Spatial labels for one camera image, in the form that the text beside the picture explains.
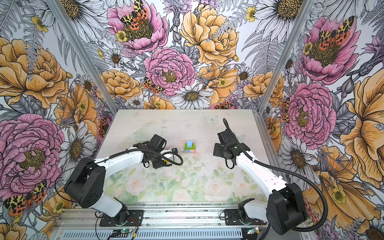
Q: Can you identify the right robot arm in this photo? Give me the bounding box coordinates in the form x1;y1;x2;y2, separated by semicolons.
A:
213;130;307;235

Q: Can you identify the aluminium rail frame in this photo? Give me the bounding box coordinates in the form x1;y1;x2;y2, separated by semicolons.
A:
53;200;313;230

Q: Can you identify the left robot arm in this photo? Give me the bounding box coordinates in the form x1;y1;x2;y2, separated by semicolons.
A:
64;135;178;226

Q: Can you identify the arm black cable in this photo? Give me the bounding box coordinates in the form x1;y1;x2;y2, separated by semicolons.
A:
222;118;329;240
53;148;184;205

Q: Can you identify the green wood block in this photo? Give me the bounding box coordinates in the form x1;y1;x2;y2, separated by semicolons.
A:
185;142;196;150

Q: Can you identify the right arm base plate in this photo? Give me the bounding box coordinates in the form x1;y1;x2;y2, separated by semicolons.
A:
224;209;267;226

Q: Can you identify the vented metal grille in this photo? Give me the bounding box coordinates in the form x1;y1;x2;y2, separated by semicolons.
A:
57;228;243;240

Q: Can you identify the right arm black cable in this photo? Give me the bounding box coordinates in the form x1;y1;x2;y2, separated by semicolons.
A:
222;118;329;240

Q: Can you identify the corner aluminium post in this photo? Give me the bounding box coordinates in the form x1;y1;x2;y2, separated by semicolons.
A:
47;1;119;115
258;0;316;115

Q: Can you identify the right corner aluminium post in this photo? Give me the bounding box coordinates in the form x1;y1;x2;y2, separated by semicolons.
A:
258;0;316;115

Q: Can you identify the left corner aluminium post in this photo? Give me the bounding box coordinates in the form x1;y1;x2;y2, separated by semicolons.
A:
47;1;119;115

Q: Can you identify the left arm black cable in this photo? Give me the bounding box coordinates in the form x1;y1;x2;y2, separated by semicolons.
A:
53;148;184;205

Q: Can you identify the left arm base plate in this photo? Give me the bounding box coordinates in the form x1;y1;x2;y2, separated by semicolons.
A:
100;210;144;227

